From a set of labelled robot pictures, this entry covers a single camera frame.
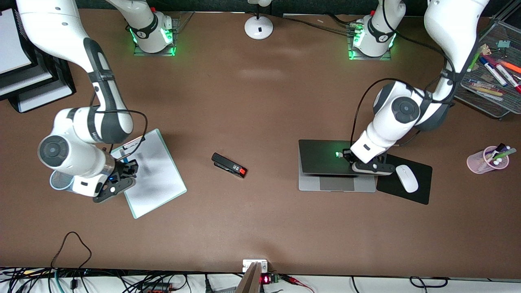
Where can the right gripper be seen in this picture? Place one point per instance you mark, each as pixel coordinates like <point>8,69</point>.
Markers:
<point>122,170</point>

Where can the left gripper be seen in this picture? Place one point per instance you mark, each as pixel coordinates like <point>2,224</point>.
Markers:
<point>348,155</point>

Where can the silver laptop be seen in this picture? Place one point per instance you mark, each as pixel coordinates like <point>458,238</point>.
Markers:
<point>321,162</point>

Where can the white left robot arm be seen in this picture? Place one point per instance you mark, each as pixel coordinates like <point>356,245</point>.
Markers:
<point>452,36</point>

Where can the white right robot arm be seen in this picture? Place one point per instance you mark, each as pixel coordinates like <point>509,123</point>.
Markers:
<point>57,32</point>

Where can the black marker in cup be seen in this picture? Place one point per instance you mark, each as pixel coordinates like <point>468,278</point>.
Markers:
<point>500,147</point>

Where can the green marker in tray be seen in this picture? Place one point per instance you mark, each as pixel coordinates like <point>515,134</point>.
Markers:
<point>477,57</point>

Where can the blue white marker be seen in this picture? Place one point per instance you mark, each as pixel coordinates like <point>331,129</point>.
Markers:
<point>493,71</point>

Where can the red white marker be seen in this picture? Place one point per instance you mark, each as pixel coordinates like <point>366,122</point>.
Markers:
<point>508,78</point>

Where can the white clipboard with paper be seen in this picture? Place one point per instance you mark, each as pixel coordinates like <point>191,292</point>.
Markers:
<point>158,183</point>

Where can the white computer mouse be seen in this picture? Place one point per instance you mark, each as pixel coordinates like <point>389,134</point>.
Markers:
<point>407,179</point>

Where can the blue mesh pen cup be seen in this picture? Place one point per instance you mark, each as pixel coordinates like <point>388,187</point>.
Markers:
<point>59,183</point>

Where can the black mouse pad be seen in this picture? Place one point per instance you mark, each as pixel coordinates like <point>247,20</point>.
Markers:
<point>423,191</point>

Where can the black stapler with red tip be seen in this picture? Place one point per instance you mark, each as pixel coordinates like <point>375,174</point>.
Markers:
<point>230,165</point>

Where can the black stacked paper tray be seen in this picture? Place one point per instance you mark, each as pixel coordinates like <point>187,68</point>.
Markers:
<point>61,81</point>

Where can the orange black power strip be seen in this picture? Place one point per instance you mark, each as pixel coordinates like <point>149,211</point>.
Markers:
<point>156,288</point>

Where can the pink translucent pen cup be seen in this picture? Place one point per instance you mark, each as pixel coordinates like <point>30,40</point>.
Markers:
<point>476,162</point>

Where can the white small box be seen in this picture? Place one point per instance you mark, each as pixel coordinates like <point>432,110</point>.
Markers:
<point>248,263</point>

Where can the red lit electronics board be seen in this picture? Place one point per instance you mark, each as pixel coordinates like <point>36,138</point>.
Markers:
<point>266,279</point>

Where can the yellow highlighter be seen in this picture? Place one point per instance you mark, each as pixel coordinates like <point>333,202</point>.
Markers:
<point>486,90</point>

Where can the white round lamp base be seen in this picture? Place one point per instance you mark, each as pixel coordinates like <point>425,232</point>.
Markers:
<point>259,28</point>

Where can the green pen in cup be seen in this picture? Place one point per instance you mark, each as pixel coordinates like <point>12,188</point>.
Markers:
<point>508,152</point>

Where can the orange highlighter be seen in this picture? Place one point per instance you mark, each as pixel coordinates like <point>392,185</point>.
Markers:
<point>512,66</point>

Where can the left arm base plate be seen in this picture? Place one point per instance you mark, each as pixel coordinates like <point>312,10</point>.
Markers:
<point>356,57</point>

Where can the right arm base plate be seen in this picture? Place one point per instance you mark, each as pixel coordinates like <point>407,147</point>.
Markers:
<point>140,52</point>

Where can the grey mounting post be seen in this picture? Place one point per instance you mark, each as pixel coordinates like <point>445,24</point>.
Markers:
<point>249,280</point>

